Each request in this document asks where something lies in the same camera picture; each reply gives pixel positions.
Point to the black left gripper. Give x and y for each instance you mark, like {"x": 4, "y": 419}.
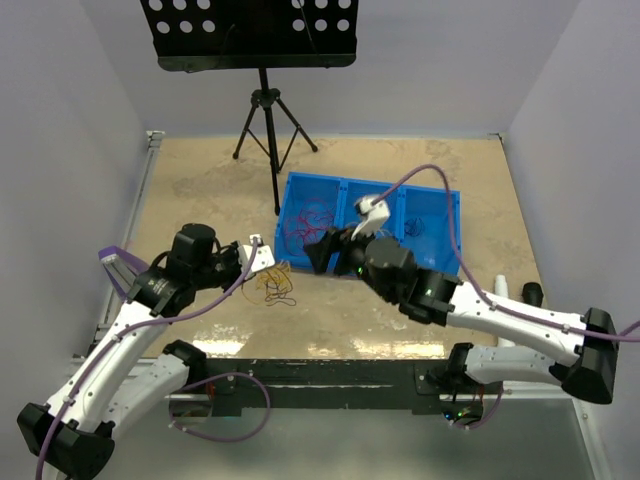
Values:
{"x": 232, "y": 251}

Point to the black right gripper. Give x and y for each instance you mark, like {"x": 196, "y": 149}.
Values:
{"x": 334, "y": 240}

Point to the blue three-compartment plastic bin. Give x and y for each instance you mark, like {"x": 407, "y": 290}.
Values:
{"x": 419, "y": 218}

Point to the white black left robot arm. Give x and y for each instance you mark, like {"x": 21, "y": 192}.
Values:
{"x": 74, "y": 433}

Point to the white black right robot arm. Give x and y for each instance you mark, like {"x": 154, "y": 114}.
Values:
{"x": 577, "y": 352}

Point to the purple box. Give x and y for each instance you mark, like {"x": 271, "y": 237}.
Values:
{"x": 122, "y": 268}

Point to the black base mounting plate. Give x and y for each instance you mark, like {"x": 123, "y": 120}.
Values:
{"x": 233, "y": 392}

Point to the white microphone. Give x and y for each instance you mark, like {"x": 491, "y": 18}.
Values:
{"x": 501, "y": 289}

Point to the black microphone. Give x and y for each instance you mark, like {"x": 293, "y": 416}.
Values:
{"x": 532, "y": 294}

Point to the black music stand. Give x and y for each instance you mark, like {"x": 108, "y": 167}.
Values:
{"x": 200, "y": 36}

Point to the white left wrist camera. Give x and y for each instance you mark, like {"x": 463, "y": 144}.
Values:
{"x": 255, "y": 256}

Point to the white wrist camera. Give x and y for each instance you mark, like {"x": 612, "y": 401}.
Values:
{"x": 255, "y": 256}
{"x": 373, "y": 213}

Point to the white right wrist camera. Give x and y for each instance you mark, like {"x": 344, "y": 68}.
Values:
{"x": 373, "y": 213}

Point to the aluminium frame rail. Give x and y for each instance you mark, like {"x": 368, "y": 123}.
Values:
{"x": 550, "y": 395}

